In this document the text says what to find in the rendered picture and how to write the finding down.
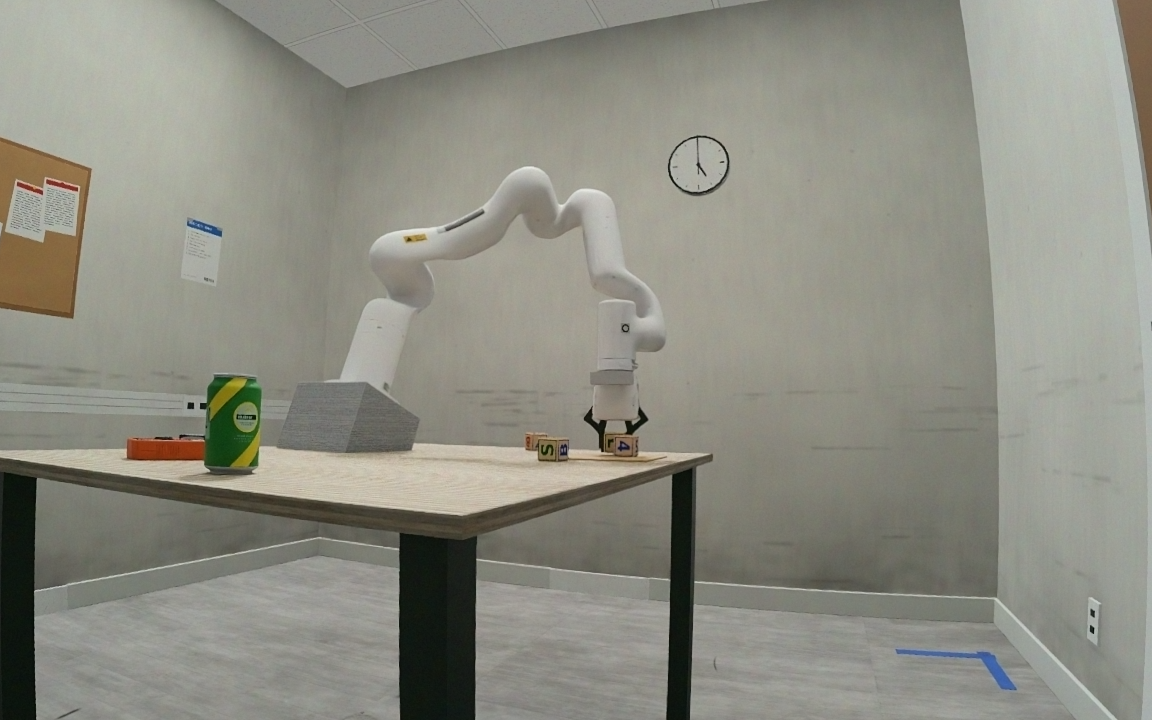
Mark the orange digital multimeter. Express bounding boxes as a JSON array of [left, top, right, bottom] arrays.
[[127, 437, 205, 460]]

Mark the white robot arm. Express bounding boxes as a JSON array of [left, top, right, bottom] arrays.
[[325, 167, 666, 404]]

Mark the green and yellow soda can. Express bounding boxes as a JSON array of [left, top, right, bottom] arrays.
[[204, 374, 262, 475]]

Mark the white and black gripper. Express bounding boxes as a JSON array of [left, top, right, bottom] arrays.
[[584, 376, 647, 452]]

